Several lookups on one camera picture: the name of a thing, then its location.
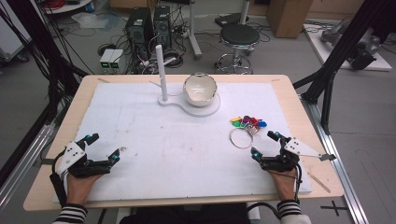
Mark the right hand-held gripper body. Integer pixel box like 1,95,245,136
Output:
260,136,337,173

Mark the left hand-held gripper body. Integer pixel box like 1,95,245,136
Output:
56,140,112,179

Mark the key bunch with coloured tags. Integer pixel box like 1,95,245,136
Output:
229,115,268,149

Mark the person's left hand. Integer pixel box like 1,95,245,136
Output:
65,172,104,207

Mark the person's right hand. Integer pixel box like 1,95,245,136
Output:
268,167,301,203

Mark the wooden table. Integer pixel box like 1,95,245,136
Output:
22,74,345,213

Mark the white foam board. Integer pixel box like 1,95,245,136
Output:
52,81,313,203

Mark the white power supply box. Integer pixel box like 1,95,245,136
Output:
108,49,124,70
99,49,116,70

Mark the white bowl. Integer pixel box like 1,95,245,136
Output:
182,72,218,107

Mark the person's dark lap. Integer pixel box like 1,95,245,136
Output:
120,203,250,224

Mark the white platform board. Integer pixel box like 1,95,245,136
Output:
303,18,393,72

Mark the black round stool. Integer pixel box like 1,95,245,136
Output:
214,23,261,75

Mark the grey machine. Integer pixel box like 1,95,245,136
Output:
320,22,382,70

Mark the clear plastic bag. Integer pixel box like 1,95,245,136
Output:
71,12,120,31

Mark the large black computer tower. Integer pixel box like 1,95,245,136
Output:
125,7,156,74

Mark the cardboard box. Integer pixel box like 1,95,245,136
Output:
266,0,314,39

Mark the black flat device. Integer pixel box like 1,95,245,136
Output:
214,12,250,27

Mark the white table leg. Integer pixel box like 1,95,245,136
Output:
187,0,203,60

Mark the slim black computer tower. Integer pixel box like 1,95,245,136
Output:
153,5,173,50

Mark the white round table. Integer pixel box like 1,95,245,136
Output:
43,0,94,15

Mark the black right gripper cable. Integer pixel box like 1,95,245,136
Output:
247,162,304,218

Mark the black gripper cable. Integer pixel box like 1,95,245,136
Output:
49,155,68,207
247,162,304,218

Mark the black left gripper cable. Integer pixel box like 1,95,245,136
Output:
49,155,68,207

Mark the aluminium rail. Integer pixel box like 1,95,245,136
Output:
300,92,370,224
0,124,56,214

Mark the white stand with post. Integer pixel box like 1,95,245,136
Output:
148,44,221,119

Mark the black metal frame with cables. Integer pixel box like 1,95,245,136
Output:
0,0,92,125

